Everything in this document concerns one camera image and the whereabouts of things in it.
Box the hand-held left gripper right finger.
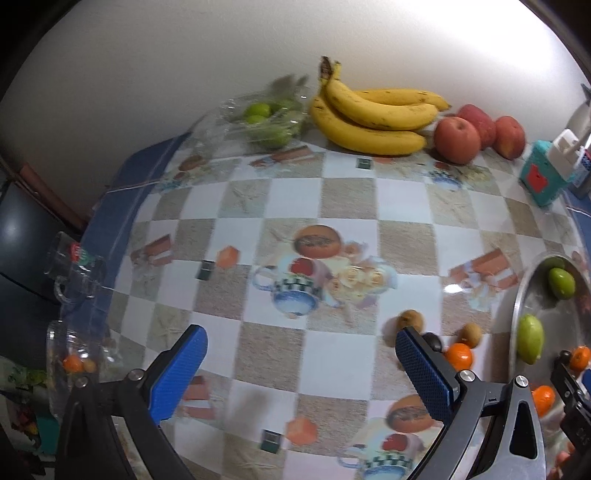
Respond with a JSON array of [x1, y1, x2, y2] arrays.
[[394, 326, 548, 480]]

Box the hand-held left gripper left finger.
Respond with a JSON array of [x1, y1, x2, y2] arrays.
[[54, 324, 209, 480]]

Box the small orange tangerine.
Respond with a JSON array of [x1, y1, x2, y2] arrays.
[[531, 385, 557, 419], [569, 346, 591, 374], [444, 342, 475, 373]]

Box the stainless steel bowl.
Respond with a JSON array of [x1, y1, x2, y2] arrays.
[[508, 251, 591, 480]]

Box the small green lime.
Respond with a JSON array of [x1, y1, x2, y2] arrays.
[[547, 267, 577, 301]]

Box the small brown fruit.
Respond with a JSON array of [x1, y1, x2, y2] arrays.
[[397, 310, 425, 334], [459, 322, 484, 350]]

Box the clear glass jar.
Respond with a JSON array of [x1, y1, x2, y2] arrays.
[[45, 318, 123, 417]]

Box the clear glass mug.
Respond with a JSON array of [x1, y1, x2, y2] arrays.
[[44, 231, 108, 306]]

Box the teal box with red label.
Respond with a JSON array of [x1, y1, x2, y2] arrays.
[[519, 141, 579, 209]]

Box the dark grey furniture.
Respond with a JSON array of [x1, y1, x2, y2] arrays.
[[0, 178, 88, 308]]

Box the checkered printed tablecloth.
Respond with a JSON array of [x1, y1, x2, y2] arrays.
[[81, 131, 591, 480]]

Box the grey and white box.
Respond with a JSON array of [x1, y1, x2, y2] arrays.
[[551, 129, 591, 184]]

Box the red apple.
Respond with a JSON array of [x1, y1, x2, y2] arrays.
[[433, 116, 482, 166], [493, 115, 527, 161], [456, 104, 498, 149]]

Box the yellow banana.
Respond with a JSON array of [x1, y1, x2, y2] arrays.
[[355, 87, 454, 114], [320, 56, 440, 133], [309, 94, 428, 157]]

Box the clear plastic container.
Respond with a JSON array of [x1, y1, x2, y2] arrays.
[[191, 76, 311, 151]]

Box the pile of green limes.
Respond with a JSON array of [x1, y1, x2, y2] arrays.
[[240, 98, 302, 150]]

